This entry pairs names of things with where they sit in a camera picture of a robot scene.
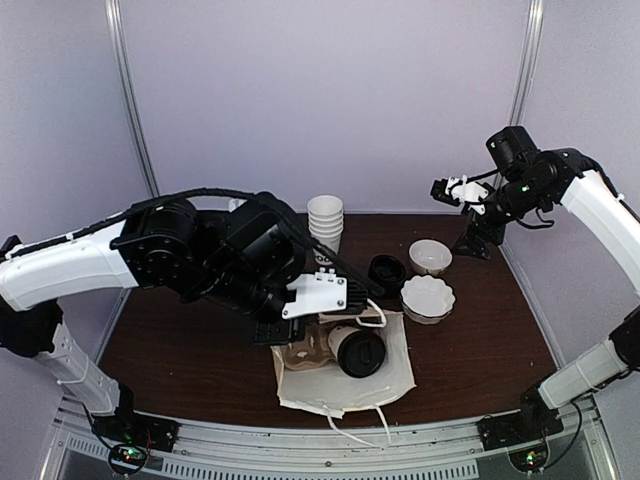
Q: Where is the aluminium front rail frame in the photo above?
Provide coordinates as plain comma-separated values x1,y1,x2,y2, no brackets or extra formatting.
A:
39,392,621,480

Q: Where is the white scalloped bowl black rim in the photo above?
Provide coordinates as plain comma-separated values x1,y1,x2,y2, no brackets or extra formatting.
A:
400,275,456,325

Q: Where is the stack of black cup lids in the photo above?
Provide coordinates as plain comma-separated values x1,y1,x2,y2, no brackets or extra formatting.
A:
368,254,407,299

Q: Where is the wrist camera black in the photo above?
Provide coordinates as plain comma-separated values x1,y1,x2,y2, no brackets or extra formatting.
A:
486,126,539,176
225,201,306,285

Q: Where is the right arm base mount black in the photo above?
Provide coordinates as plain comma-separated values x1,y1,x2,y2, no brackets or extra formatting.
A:
476,395,564,451

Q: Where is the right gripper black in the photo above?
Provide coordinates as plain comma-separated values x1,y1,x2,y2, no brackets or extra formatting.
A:
452,174,550,261

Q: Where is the single white paper cup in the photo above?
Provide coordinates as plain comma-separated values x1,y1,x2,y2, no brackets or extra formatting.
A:
327,325,361,360

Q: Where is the brown cardboard cup carrier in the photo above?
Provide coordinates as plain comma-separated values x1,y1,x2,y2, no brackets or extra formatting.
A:
280,328,333,371

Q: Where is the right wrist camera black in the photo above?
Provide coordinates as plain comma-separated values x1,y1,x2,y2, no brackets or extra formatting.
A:
486,126,539,176

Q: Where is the stack of white paper cups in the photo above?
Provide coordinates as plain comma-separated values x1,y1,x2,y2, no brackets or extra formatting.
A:
307,195,344,254

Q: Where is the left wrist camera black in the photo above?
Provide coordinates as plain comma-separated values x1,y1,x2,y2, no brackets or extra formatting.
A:
225,201,306,285

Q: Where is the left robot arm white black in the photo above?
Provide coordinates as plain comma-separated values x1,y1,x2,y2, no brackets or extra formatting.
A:
1,195,321,444

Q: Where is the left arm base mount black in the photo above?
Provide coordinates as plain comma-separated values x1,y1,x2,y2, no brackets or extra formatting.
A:
92,394,179,453

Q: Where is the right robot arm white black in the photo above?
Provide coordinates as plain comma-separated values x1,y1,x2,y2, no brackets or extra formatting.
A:
441,144,639,442

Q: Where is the right aluminium corner post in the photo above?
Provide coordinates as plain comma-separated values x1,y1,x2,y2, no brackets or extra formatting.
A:
508,0,545,126

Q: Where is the plain white round bowl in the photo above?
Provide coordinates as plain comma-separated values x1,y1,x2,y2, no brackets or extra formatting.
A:
408,239,453,277

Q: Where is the black lid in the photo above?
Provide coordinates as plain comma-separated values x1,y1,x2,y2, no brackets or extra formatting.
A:
337,330,387,378

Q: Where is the brown paper takeout bag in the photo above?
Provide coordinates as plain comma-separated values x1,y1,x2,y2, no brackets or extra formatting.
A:
272,303,416,447

